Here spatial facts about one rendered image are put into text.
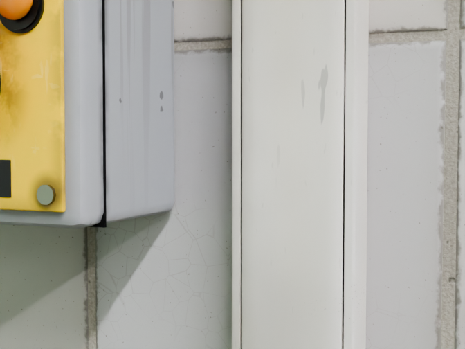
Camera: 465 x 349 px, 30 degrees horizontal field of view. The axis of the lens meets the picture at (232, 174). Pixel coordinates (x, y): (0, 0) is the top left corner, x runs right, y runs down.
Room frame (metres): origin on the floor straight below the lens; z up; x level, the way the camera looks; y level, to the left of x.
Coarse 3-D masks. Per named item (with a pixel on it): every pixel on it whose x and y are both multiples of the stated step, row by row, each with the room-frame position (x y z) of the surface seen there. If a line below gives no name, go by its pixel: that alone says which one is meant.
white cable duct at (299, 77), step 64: (256, 0) 0.32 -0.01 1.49; (320, 0) 0.31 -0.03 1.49; (256, 64) 0.32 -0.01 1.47; (320, 64) 0.31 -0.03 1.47; (256, 128) 0.32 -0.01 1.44; (320, 128) 0.31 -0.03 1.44; (256, 192) 0.32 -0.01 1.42; (320, 192) 0.31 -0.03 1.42; (256, 256) 0.32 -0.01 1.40; (320, 256) 0.31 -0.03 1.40; (256, 320) 0.32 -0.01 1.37; (320, 320) 0.31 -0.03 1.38
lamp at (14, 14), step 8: (0, 0) 0.29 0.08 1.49; (8, 0) 0.29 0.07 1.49; (16, 0) 0.29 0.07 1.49; (24, 0) 0.29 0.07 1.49; (32, 0) 0.29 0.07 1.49; (0, 8) 0.29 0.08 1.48; (8, 8) 0.29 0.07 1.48; (16, 8) 0.29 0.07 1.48; (24, 8) 0.29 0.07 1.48; (8, 16) 0.29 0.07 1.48; (16, 16) 0.29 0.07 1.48; (24, 16) 0.29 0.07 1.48
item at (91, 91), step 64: (64, 0) 0.29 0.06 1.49; (128, 0) 0.32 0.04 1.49; (0, 64) 0.30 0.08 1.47; (64, 64) 0.29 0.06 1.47; (128, 64) 0.32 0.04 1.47; (0, 128) 0.30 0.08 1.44; (64, 128) 0.29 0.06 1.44; (128, 128) 0.32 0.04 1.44; (0, 192) 0.30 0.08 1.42; (64, 192) 0.29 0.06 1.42; (128, 192) 0.32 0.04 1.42
